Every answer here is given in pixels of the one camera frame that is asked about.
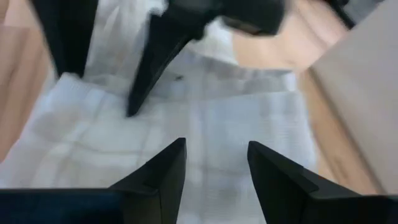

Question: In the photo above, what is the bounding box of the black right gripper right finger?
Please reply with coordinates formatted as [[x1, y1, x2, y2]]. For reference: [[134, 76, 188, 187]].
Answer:
[[247, 140, 398, 224]]

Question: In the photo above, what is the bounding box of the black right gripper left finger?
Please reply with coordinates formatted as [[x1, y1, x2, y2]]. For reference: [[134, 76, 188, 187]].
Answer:
[[0, 138, 187, 224]]

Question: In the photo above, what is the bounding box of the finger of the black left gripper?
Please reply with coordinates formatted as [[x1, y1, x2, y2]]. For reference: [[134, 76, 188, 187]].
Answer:
[[126, 11, 200, 118], [30, 0, 100, 78]]

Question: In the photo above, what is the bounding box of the white checked towel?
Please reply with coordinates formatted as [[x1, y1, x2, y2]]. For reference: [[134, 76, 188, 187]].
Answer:
[[0, 0, 318, 224]]

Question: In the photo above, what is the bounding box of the beige fabric box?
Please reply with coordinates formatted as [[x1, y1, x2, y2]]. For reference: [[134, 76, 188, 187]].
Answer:
[[310, 0, 398, 195]]

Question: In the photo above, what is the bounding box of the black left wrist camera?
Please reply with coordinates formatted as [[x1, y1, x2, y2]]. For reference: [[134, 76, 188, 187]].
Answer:
[[217, 0, 287, 37]]

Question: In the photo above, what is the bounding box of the black aluminium table frame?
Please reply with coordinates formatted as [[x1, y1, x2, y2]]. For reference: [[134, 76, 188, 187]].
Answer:
[[323, 0, 357, 29]]

